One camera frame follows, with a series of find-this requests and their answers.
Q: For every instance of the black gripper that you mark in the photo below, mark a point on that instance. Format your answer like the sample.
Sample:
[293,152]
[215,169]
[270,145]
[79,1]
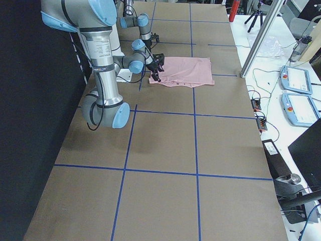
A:
[154,37]
[152,66]

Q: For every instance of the pink Snoopy t-shirt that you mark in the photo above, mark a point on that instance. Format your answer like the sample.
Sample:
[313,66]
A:
[185,71]

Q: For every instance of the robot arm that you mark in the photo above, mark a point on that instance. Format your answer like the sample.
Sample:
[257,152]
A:
[130,19]
[96,22]

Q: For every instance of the red cylinder bottle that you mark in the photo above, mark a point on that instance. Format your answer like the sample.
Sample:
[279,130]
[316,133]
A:
[234,10]

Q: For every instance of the upper orange black hub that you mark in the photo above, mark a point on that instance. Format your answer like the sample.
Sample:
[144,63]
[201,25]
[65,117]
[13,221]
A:
[255,102]

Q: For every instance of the orange black hub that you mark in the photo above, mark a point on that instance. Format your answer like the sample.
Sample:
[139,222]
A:
[255,102]
[261,121]

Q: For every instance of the black tripod far table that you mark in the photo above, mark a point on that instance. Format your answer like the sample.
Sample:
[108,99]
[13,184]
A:
[254,16]

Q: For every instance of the lower orange black hub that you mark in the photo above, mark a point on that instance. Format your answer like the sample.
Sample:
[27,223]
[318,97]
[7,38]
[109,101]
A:
[261,121]

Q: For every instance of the crumpled clear plastic bag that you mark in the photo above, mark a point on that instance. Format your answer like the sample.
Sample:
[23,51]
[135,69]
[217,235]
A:
[270,47]

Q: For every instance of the upper teach pendant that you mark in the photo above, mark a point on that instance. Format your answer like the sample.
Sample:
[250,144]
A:
[296,80]

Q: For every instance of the teach pendant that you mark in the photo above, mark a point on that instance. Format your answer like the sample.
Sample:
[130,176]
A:
[296,80]
[300,109]

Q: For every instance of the lower teach pendant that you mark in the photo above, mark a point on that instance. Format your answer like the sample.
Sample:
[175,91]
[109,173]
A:
[300,109]

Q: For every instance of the black box with label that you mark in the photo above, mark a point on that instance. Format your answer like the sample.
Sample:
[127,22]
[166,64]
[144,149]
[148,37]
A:
[276,163]

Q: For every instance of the black monitor corner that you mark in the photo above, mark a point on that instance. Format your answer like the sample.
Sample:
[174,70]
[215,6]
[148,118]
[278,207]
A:
[305,151]

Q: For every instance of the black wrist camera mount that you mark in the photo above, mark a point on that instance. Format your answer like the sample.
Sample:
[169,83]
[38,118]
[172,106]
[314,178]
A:
[155,37]
[159,59]

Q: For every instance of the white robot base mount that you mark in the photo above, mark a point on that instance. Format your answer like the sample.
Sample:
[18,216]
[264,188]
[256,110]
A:
[122,74]

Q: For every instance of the grey metal camera post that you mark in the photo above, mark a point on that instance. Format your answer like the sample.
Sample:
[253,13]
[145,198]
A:
[264,29]

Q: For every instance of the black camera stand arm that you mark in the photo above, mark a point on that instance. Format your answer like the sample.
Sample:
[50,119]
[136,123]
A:
[296,202]

